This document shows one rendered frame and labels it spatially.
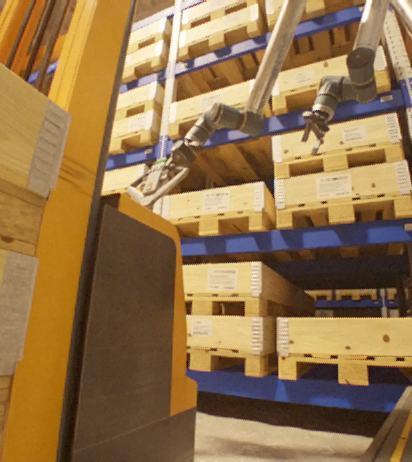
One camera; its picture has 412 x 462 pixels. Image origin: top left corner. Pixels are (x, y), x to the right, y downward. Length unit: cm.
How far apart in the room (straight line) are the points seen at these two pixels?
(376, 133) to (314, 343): 133
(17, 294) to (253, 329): 157
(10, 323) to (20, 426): 23
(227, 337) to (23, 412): 149
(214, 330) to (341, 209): 108
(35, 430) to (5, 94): 68
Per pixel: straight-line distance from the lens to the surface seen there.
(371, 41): 167
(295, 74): 266
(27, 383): 77
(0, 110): 70
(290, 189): 217
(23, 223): 67
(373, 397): 203
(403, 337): 195
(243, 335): 205
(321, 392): 205
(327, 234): 209
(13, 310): 66
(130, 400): 95
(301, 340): 197
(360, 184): 213
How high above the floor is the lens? 55
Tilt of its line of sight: 19 degrees up
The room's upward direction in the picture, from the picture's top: 3 degrees clockwise
